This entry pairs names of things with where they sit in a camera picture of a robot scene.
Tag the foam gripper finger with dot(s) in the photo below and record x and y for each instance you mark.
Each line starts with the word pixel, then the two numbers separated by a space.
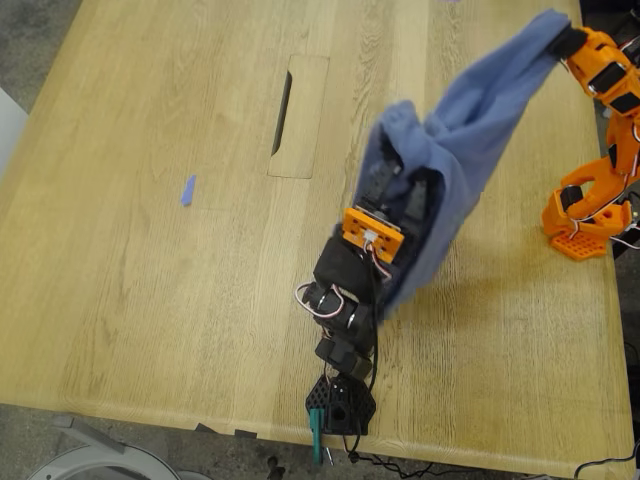
pixel 577 62
pixel 590 42

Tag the blue printed T-shirt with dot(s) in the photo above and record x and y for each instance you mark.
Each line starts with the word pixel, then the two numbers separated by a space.
pixel 475 115

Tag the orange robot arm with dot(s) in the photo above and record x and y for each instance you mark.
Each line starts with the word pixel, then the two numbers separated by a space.
pixel 625 130

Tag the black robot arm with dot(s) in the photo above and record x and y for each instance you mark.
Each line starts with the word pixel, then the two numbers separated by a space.
pixel 345 270

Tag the black base clamp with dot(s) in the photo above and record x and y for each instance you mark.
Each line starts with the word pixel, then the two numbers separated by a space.
pixel 627 245

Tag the small blue tape scrap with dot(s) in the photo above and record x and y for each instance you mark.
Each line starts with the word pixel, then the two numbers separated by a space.
pixel 188 192

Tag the teal table clamp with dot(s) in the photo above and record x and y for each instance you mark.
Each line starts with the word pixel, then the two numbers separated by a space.
pixel 316 430

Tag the dark floor object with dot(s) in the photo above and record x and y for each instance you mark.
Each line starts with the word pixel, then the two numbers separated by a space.
pixel 275 470

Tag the grey plastic bar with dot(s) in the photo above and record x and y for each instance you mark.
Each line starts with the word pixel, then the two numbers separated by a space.
pixel 87 432

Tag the grey round chair base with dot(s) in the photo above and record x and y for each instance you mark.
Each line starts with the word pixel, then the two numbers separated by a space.
pixel 100 460

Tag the white furniture panel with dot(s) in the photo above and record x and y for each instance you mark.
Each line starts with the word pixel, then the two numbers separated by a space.
pixel 10 130

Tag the orange-framed wrist camera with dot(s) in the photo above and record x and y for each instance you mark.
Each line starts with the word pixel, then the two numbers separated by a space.
pixel 360 225

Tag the black table bracket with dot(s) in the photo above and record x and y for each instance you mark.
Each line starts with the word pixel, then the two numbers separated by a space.
pixel 205 429

